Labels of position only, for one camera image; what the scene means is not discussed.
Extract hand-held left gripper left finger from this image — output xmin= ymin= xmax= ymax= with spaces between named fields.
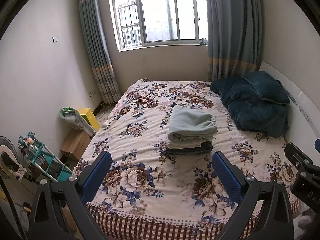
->
xmin=27 ymin=151 xmax=112 ymax=240

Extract yellow mop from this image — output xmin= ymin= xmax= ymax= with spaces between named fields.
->
xmin=15 ymin=201 xmax=32 ymax=212

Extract standing fan with cloth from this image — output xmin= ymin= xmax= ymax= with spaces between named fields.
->
xmin=0 ymin=136 xmax=27 ymax=180

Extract grey-blue striped curtain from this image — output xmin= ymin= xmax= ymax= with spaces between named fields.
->
xmin=77 ymin=0 xmax=122 ymax=105
xmin=204 ymin=0 xmax=262 ymax=82

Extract floral checked bed blanket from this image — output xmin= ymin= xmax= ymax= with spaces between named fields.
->
xmin=72 ymin=79 xmax=300 ymax=240

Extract brown cardboard box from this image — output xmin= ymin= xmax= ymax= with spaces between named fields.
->
xmin=60 ymin=130 xmax=92 ymax=160

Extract yellow box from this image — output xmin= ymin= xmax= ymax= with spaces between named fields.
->
xmin=77 ymin=108 xmax=97 ymax=132

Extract light green pants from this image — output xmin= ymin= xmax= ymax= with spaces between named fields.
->
xmin=167 ymin=105 xmax=217 ymax=143

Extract folded white cloth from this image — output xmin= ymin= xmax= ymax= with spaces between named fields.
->
xmin=166 ymin=140 xmax=203 ymax=150

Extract plastic bag with green pack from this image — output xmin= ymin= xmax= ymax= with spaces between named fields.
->
xmin=59 ymin=107 xmax=97 ymax=137

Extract white floor cables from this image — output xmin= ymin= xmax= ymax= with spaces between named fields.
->
xmin=96 ymin=101 xmax=115 ymax=120

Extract dark teal duvet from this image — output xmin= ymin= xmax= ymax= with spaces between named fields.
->
xmin=209 ymin=70 xmax=290 ymax=138

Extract white bed headboard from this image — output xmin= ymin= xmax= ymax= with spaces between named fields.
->
xmin=260 ymin=61 xmax=320 ymax=145

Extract dark teal pillow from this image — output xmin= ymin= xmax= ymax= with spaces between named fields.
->
xmin=241 ymin=70 xmax=290 ymax=105

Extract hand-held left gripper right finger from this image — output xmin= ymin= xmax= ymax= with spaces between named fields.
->
xmin=212 ymin=151 xmax=294 ymax=240

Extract sliding window with bars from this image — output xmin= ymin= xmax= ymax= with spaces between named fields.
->
xmin=107 ymin=0 xmax=209 ymax=52

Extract folded dark grey cloth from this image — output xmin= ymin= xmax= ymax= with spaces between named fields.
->
xmin=165 ymin=141 xmax=213 ymax=155

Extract teal shelf rack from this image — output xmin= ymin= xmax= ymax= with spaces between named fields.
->
xmin=17 ymin=131 xmax=73 ymax=182

